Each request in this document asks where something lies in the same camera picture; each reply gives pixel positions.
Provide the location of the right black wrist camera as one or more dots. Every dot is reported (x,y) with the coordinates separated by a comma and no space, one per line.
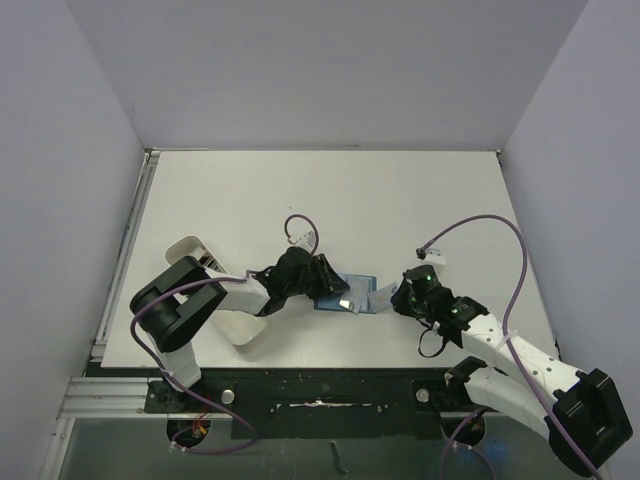
(433,257)

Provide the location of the aluminium rail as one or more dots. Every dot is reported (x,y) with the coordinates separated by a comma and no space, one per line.
(151,158)
(104,433)

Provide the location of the aluminium front rail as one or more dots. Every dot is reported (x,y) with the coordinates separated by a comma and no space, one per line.
(104,433)

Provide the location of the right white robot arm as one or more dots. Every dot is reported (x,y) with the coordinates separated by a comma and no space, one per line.
(580,414)

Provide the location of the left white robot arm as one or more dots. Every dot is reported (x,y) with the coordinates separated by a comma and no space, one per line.
(170,310)

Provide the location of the aluminium left side rail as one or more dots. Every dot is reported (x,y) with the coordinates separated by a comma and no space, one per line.
(151,158)

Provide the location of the white oblong plastic tray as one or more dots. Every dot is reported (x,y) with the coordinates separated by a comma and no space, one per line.
(238,328)

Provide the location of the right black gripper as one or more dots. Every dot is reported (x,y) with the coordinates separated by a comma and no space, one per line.
(403,298)

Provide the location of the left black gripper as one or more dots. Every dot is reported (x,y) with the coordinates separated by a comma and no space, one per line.
(328,281)

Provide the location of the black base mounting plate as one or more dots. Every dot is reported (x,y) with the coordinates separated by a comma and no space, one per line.
(318,403)

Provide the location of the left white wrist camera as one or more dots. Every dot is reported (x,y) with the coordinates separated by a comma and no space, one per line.
(307,241)

